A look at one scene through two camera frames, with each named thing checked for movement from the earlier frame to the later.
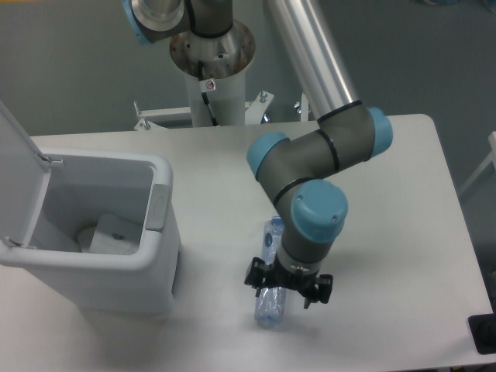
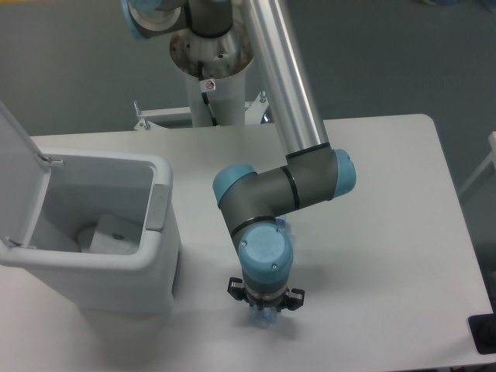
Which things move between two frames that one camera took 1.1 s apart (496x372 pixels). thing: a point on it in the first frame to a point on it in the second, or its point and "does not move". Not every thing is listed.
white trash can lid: x=24 y=179 does not move
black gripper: x=260 y=273 to x=277 y=302
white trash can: x=106 y=222 does not move
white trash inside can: x=85 y=237 does not move
